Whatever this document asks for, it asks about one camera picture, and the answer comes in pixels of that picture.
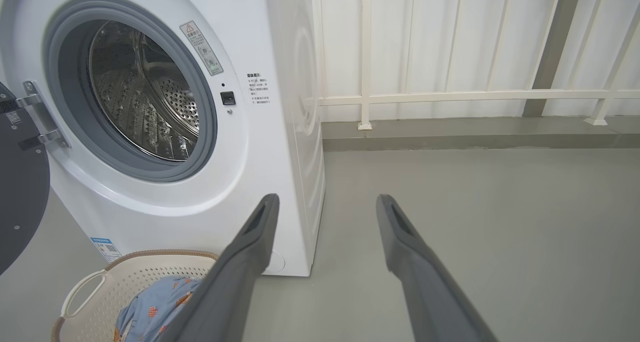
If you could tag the grey warning label sticker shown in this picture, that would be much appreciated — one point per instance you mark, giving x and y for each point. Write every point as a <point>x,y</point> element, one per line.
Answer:
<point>202,47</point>

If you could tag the metal door hinge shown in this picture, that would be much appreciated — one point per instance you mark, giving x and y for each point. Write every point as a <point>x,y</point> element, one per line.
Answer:
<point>42,114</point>

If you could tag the white metal railing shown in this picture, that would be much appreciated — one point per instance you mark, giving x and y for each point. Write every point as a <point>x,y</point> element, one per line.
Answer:
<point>450,97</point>

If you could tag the blue energy label sticker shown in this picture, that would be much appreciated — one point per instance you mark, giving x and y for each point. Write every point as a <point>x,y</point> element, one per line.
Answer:
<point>106,250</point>

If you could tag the dark round washer door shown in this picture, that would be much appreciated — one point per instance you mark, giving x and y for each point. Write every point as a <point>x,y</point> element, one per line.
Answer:
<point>20,197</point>

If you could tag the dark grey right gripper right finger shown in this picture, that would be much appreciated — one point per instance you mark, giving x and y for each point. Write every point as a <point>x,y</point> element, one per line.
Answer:
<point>425,292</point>

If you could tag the grey door gasket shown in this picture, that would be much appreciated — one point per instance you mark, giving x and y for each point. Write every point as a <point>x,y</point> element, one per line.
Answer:
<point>70,96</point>

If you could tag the white round panel cover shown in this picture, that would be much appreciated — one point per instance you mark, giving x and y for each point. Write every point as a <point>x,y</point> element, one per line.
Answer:
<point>277,262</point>

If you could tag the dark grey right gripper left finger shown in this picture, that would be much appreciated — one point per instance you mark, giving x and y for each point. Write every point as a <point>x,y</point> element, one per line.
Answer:
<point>225,292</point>

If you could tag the stainless steel washing machine drum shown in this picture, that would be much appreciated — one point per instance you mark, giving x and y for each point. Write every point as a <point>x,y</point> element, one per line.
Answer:
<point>140,91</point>

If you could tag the white front-load washing machine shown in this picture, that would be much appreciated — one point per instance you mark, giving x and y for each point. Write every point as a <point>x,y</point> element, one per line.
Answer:
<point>250,156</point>

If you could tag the cream perforated laundry basket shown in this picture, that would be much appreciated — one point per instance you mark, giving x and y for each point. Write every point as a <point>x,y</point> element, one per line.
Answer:
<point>105,292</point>

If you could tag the blue patterned garment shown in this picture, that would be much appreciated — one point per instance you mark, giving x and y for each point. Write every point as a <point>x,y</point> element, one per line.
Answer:
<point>155,307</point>

